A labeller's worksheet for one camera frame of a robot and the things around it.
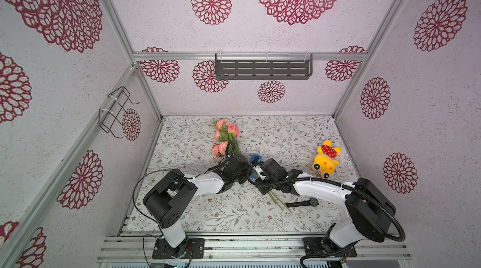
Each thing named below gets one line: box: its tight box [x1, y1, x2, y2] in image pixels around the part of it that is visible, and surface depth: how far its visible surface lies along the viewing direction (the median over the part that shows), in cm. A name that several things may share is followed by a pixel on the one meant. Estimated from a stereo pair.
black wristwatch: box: [284, 197, 319, 208], surface depth 87 cm
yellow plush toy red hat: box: [311, 140, 342, 180], surface depth 95 cm
